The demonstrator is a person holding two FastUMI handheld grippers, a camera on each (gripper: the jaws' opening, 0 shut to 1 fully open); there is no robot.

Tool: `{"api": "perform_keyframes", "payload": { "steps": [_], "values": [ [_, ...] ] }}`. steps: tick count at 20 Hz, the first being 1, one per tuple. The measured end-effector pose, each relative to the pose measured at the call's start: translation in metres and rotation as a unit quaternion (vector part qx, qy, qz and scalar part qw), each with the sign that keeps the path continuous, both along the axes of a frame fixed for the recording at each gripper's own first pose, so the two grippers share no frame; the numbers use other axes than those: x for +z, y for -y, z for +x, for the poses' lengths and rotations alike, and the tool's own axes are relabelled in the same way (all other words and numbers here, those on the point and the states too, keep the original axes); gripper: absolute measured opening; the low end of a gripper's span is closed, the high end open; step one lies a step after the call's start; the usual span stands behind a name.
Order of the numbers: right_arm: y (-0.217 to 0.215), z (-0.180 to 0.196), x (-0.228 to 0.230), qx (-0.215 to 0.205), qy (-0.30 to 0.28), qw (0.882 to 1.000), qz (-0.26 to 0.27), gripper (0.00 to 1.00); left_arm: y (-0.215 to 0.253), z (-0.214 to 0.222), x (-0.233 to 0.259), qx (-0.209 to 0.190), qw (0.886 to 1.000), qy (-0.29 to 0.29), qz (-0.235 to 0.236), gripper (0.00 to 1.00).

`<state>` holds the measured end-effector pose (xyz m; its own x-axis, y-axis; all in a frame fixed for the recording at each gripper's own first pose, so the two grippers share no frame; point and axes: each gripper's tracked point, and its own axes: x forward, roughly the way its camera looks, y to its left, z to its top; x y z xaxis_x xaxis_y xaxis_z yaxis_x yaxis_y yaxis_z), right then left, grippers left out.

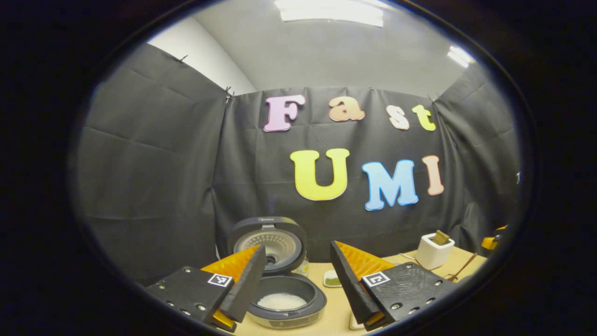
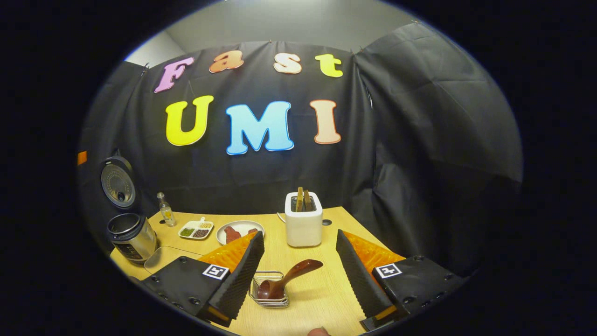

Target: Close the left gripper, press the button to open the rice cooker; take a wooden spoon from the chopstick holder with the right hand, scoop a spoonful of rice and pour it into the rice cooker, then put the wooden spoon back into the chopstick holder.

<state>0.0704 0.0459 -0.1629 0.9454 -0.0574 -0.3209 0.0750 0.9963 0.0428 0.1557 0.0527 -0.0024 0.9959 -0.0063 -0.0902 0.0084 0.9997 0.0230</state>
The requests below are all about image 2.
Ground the round white plate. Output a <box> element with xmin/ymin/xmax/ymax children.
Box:
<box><xmin>216</xmin><ymin>220</ymin><xmax>265</xmax><ymax>245</ymax></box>

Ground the brown wooden spoon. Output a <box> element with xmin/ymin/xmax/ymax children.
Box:
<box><xmin>257</xmin><ymin>259</ymin><xmax>324</xmax><ymax>300</ymax></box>

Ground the grey rice cooker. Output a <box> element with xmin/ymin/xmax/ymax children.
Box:
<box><xmin>100</xmin><ymin>149</ymin><xmax>159</xmax><ymax>266</ymax></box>

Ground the black backdrop cloth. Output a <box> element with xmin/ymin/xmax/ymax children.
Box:
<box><xmin>77</xmin><ymin>22</ymin><xmax>523</xmax><ymax>280</ymax></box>

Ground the white toaster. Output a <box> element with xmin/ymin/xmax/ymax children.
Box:
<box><xmin>285</xmin><ymin>191</ymin><xmax>324</xmax><ymax>248</ymax></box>

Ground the small glass bottle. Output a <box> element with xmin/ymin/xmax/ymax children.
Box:
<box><xmin>157</xmin><ymin>192</ymin><xmax>177</xmax><ymax>227</ymax></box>

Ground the white divided grain dish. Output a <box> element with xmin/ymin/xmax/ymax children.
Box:
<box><xmin>178</xmin><ymin>217</ymin><xmax>215</xmax><ymax>240</ymax></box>

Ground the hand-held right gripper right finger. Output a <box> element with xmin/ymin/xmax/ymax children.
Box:
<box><xmin>336</xmin><ymin>229</ymin><xmax>469</xmax><ymax>332</ymax></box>

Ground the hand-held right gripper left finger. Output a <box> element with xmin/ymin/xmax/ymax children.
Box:
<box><xmin>140</xmin><ymin>231</ymin><xmax>265</xmax><ymax>327</ymax></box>

